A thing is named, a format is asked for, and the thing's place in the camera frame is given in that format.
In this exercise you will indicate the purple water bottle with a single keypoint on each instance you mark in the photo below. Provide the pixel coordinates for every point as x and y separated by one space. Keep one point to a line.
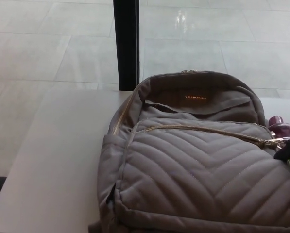
283 126

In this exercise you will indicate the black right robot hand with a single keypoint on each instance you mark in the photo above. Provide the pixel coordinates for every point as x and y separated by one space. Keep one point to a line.
289 149

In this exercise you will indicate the grey quilted backpack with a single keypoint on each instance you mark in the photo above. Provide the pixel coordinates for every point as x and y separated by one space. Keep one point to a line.
195 174

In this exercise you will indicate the black window frame post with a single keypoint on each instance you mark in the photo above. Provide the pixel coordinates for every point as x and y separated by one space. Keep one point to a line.
126 48

